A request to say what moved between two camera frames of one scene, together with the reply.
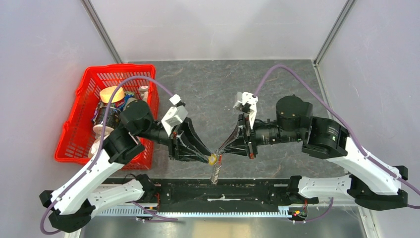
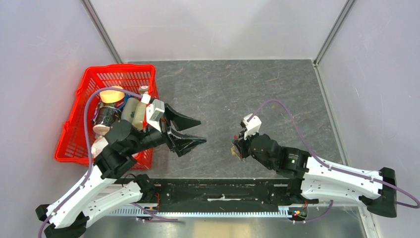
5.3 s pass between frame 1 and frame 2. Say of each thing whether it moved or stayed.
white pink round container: stayed
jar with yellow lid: stayed
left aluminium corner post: stayed
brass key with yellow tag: moved
